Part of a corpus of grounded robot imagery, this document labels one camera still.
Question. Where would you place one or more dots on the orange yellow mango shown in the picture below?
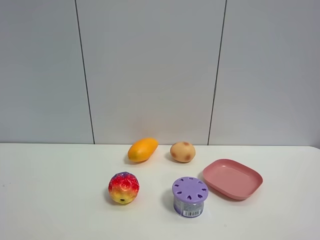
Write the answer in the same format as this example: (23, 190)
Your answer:
(142, 150)

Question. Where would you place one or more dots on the brown spotted potato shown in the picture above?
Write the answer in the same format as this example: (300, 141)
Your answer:
(182, 152)

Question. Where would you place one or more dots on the red yellow strawberry toy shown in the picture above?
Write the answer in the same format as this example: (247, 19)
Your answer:
(123, 187)

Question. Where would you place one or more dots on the purple lid air freshener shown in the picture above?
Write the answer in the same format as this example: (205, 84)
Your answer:
(189, 195)

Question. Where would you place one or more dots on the pink plastic plate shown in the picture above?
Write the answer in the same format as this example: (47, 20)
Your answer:
(232, 179)

